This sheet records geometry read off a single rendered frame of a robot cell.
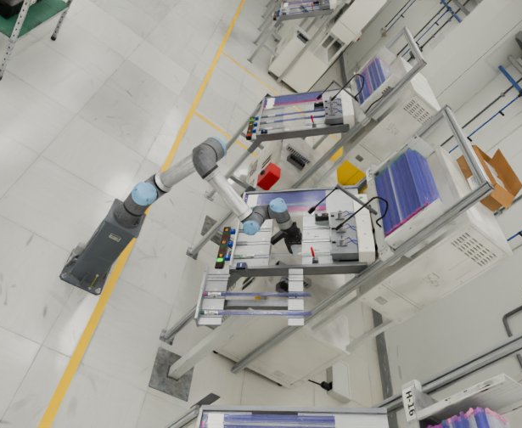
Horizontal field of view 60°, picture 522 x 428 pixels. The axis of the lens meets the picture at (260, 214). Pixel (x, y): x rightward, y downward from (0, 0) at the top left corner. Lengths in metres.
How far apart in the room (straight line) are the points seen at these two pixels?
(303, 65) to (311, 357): 4.70
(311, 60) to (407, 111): 3.41
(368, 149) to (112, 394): 2.43
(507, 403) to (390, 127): 2.32
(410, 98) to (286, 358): 1.98
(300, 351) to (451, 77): 3.53
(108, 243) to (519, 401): 1.95
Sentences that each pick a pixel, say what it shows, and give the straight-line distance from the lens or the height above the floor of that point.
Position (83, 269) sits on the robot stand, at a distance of 2.77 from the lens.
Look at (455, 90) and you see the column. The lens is 5.49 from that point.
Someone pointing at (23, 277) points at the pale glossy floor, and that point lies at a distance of 2.78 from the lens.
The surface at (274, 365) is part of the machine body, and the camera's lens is 3.05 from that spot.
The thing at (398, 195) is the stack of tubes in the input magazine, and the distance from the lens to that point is 2.40.
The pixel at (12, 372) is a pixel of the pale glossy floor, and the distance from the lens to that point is 2.54.
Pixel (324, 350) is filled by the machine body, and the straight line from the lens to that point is 2.90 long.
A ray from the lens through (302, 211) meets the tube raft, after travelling 2.71.
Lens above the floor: 2.28
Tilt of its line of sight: 33 degrees down
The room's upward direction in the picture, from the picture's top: 45 degrees clockwise
